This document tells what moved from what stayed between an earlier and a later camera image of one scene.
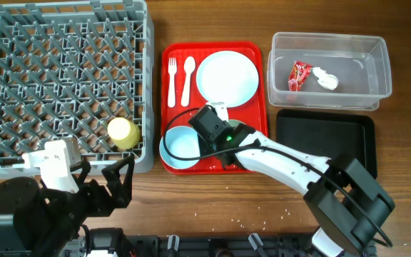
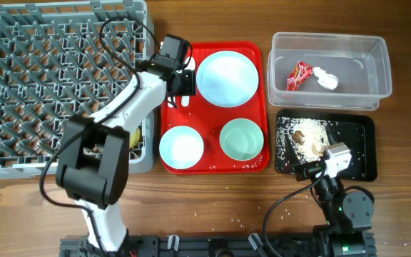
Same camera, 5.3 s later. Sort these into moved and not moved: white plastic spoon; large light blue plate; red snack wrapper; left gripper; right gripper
Moved: left gripper; right gripper
Not moved: red snack wrapper; large light blue plate; white plastic spoon
